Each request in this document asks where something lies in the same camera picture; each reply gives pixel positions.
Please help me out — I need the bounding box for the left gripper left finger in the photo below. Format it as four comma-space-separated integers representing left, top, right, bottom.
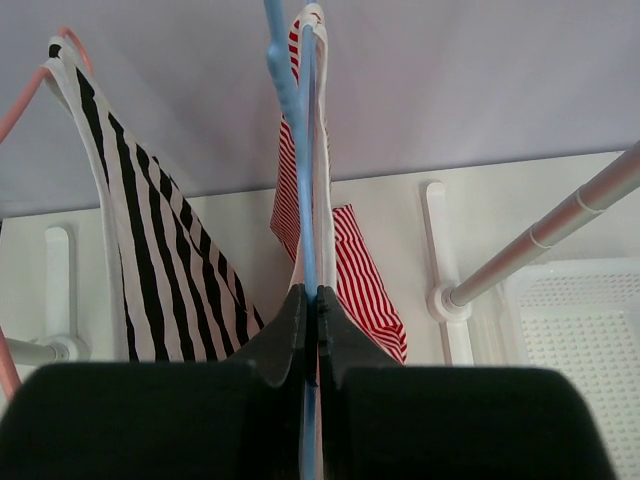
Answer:
1, 285, 307, 479

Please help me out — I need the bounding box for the pink hanger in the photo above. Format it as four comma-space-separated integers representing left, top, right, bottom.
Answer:
1, 26, 93, 400

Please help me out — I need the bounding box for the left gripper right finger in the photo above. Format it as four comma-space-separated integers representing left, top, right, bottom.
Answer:
317, 287, 614, 479

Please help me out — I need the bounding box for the black white striped tank top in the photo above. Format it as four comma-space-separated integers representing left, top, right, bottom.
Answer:
45, 36, 265, 362

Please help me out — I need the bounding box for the blue hanger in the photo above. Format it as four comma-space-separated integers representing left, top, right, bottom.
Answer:
264, 1, 322, 479

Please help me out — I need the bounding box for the red white striped tank top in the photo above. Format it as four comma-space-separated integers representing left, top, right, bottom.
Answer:
270, 2, 407, 364

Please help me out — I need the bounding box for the white plastic basket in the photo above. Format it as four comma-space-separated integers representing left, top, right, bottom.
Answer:
469, 258, 639, 479

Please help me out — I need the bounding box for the silver white clothes rack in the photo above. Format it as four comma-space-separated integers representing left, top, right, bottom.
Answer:
1, 148, 639, 376

